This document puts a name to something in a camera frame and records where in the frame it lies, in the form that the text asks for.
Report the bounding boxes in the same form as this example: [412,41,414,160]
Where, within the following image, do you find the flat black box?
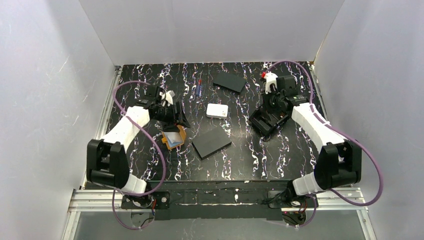
[213,71,247,93]

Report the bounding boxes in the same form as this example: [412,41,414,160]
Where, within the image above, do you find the aluminium front frame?
[62,187,376,240]

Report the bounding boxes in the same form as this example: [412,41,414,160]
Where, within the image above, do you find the blue red screwdriver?
[195,76,202,97]

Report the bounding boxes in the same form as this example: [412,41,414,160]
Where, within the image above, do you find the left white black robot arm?
[86,86,190,196]

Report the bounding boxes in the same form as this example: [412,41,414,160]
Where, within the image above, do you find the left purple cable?
[111,80,167,231]

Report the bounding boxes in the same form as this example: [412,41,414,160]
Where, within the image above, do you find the white rectangular box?
[206,103,229,120]

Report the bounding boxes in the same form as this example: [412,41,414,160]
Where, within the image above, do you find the black network switch box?
[192,127,232,160]

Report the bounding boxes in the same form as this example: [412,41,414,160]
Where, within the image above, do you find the black plastic box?
[248,105,290,137]

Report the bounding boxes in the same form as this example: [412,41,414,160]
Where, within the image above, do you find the orange leather card holder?
[161,125,187,150]

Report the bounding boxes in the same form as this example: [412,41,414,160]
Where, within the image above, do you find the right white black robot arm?
[261,72,362,196]

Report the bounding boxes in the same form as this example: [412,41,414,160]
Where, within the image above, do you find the left aluminium side rail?
[79,65,122,190]

